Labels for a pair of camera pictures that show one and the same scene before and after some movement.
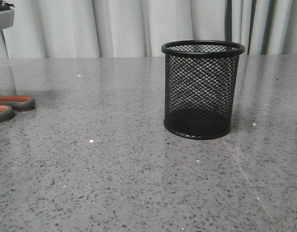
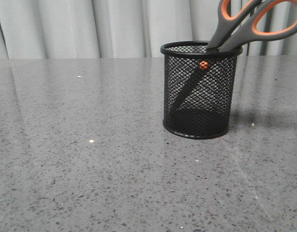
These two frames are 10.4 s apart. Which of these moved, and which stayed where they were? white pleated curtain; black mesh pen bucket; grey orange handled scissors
Moved: grey orange handled scissors
Stayed: black mesh pen bucket; white pleated curtain
